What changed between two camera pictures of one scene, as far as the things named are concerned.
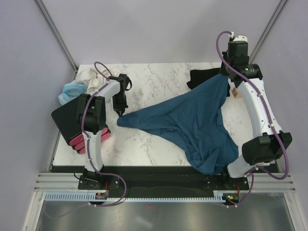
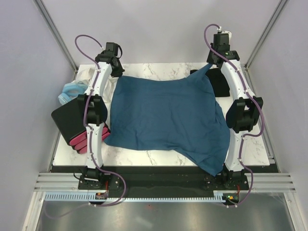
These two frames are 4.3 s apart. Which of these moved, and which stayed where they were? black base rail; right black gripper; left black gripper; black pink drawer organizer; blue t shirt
Moved: right black gripper; blue t shirt; left black gripper
Stayed: black pink drawer organizer; black base rail
